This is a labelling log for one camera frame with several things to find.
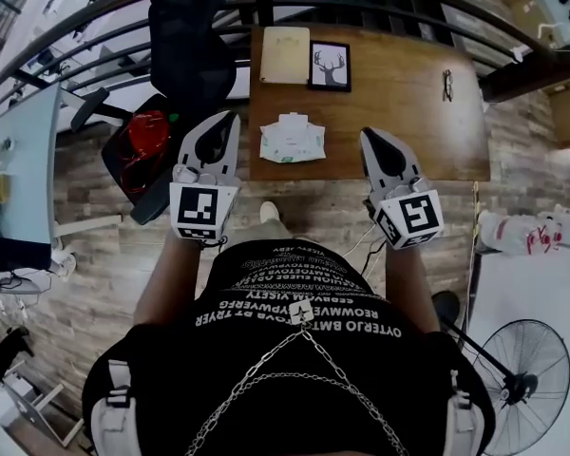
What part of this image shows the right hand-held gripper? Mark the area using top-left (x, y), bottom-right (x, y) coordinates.
top-left (359, 127), bottom-right (446, 252)

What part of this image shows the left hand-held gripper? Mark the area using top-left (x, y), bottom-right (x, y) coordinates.
top-left (169, 110), bottom-right (243, 247)

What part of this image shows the white wet wipes pack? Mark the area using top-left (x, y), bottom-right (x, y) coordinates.
top-left (258, 111), bottom-right (328, 165)

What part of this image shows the person's left forearm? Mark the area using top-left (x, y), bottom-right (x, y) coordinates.
top-left (132, 229), bottom-right (222, 328)

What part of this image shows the person's right forearm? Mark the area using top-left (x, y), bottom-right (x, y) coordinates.
top-left (383, 242), bottom-right (441, 335)

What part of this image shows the red bag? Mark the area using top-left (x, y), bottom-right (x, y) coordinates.
top-left (121, 109), bottom-right (173, 195)

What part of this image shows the person's white shoe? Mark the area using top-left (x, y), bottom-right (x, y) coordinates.
top-left (258, 200), bottom-right (281, 225)

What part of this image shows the black office chair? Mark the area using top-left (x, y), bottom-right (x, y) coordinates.
top-left (69, 0), bottom-right (239, 226)

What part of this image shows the person's beige trouser leg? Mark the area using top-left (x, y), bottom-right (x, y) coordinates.
top-left (236, 215), bottom-right (292, 252)

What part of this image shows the black framed deer picture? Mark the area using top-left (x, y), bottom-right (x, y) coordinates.
top-left (307, 40), bottom-right (352, 94)

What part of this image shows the white plastic bag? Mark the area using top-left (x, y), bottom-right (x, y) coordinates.
top-left (477, 208), bottom-right (570, 257)

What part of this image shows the light blue desk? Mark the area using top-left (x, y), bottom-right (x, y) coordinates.
top-left (0, 81), bottom-right (64, 275)

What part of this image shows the person's black printed shirt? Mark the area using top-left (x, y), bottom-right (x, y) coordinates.
top-left (81, 239), bottom-right (498, 456)

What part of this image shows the black standing fan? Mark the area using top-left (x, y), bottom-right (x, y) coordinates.
top-left (430, 291), bottom-right (570, 456)

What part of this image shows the white floor cable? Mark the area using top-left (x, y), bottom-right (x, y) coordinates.
top-left (344, 219), bottom-right (387, 277)

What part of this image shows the silver chain necklace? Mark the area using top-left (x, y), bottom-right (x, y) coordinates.
top-left (183, 301), bottom-right (410, 456)

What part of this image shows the white harness strap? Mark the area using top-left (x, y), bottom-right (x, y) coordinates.
top-left (89, 358), bottom-right (144, 456)
top-left (444, 370), bottom-right (486, 456)

